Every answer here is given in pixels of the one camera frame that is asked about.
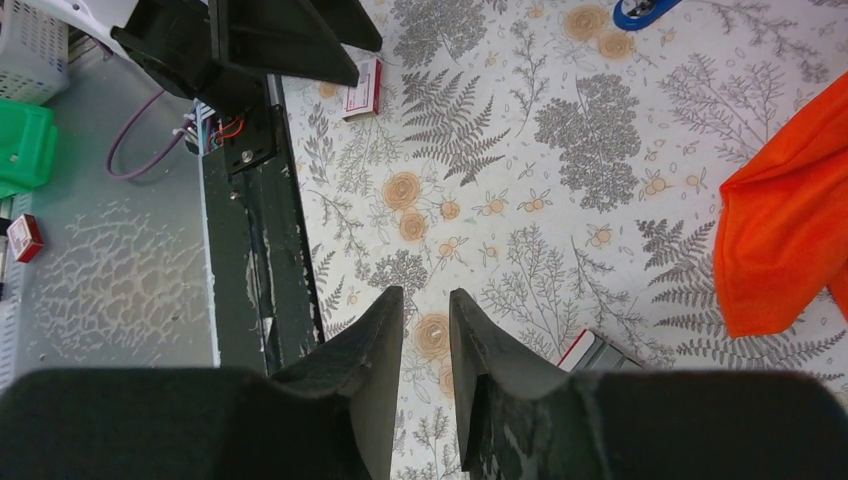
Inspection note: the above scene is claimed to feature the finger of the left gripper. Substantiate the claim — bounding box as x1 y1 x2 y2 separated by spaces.
311 0 383 52
208 0 359 86

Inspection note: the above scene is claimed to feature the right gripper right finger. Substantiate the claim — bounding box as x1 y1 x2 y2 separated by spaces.
449 289 847 479

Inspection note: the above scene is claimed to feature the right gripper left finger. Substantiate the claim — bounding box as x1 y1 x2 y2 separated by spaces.
1 286 404 479

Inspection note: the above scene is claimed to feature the red staple box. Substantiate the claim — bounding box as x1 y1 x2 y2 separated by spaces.
6 214 45 263
341 58 382 121

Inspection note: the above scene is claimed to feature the blue stapler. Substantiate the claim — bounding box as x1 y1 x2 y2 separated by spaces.
612 0 681 31

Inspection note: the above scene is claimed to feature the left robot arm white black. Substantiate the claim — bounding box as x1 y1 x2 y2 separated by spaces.
32 0 383 111

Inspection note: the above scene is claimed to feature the white plastic basket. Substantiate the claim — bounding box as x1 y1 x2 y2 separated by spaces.
1 1 69 105

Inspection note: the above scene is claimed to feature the floral table mat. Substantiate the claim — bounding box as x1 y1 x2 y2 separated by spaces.
284 1 847 479

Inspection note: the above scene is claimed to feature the green plastic bin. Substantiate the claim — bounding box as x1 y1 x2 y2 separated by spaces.
1 99 58 198

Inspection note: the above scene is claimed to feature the orange t-shirt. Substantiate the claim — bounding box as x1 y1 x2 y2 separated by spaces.
714 76 847 338

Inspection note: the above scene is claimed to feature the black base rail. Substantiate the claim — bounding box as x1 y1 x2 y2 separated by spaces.
199 75 324 375

